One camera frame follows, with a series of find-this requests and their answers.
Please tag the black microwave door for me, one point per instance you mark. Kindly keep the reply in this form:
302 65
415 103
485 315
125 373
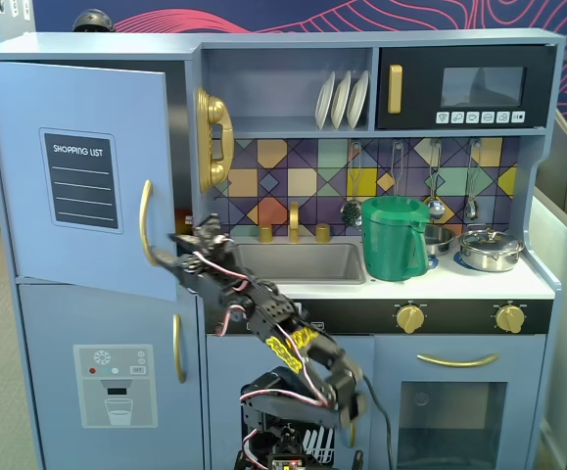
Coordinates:
420 98

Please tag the gold toy faucet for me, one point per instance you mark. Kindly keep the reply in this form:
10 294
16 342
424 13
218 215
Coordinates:
294 220

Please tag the steel slotted spoon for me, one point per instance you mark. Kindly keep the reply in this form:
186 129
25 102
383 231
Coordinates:
350 213

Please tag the green plastic pitcher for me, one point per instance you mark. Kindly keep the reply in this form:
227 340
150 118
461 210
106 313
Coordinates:
391 245

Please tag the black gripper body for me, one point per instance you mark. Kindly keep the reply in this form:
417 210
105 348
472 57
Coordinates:
196 249

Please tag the black helmet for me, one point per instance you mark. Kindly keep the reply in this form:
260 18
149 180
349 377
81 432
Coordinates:
93 20

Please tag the steel hanging utensil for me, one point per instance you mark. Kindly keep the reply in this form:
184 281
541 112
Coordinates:
398 171

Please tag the water dispenser freezer door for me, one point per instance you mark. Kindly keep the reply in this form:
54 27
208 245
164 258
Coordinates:
116 318

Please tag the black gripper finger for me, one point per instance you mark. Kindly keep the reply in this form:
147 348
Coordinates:
185 240
173 262

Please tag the gold faucet knob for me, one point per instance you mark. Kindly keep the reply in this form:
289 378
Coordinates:
322 233
266 234

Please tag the steel bowl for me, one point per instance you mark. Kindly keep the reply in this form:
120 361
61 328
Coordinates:
440 240

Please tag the blue toy kitchen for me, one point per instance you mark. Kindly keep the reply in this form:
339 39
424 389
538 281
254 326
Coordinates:
288 83

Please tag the blue oven door with window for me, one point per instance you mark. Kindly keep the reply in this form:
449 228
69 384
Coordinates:
395 357

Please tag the grey toy sink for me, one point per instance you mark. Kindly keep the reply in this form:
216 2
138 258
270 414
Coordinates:
302 264

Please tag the steel ladle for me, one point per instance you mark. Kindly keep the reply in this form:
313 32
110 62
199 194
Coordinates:
435 208

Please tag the gold toy telephone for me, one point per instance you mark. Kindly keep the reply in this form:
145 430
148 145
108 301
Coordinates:
214 108

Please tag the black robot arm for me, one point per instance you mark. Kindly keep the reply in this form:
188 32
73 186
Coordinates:
273 313

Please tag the white toy plate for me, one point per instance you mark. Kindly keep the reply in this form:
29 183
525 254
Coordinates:
323 103
340 103
357 103

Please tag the steel pot with lid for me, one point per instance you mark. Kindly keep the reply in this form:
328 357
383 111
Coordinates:
491 252

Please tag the shopping list fridge door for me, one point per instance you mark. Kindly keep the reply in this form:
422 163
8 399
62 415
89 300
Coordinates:
77 98

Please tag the gold stove knob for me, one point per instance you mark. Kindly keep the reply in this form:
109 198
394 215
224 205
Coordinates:
410 318
509 318

